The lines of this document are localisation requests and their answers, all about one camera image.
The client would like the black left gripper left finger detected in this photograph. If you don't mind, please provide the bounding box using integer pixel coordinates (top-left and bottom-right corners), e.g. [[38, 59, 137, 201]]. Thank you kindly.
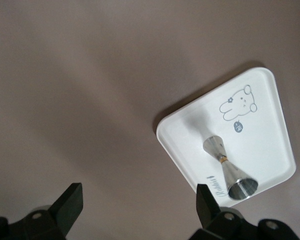
[[0, 182, 84, 240]]

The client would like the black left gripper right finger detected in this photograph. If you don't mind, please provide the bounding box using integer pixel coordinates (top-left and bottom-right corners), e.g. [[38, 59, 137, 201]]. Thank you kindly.
[[188, 184, 300, 240]]

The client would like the steel double jigger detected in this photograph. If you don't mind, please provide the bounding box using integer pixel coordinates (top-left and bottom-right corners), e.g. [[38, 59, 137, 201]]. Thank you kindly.
[[202, 135, 259, 201]]

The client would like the white rabbit print tray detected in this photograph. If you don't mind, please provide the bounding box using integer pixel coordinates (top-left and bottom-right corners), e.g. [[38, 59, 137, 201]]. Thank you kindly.
[[155, 66, 297, 208]]

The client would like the brown table cover cloth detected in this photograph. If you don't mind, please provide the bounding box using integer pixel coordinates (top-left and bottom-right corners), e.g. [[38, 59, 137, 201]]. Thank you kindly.
[[0, 0, 300, 240]]

